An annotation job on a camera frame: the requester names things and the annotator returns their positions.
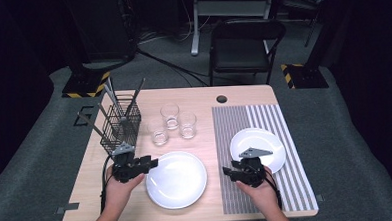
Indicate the person's right hand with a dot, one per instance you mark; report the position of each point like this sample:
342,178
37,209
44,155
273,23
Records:
264,197

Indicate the striped grey placemat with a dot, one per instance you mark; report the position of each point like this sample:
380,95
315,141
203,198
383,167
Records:
227,189

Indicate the black cabinet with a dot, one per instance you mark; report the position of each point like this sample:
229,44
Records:
103,27

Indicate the small white plate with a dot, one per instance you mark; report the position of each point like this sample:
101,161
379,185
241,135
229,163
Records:
252,138

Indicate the dark grey utensil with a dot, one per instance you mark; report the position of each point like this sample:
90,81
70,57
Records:
137,94

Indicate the dark curtain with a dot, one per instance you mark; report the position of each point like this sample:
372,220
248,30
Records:
365,66
12,65

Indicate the person's left hand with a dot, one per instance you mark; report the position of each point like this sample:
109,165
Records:
117,194

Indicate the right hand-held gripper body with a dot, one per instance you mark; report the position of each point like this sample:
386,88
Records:
251,171

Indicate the black striped stand base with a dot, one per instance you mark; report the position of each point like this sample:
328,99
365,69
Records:
307,77
82,83

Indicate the grey tape piece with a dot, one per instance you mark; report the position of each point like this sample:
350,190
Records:
319,197
68,207

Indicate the white desk frame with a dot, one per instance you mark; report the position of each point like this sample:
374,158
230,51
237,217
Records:
228,8

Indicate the black folding chair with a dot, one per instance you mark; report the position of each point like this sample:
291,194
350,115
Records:
238,52

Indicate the thin silver utensil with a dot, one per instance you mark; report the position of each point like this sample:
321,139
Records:
111,86

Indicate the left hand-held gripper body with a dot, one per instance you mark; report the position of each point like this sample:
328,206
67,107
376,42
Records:
124,167

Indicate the clear drinking glass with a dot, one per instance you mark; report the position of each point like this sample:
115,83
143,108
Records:
188,126
158,133
170,116

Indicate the large white plate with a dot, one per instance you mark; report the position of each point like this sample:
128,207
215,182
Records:
177,181

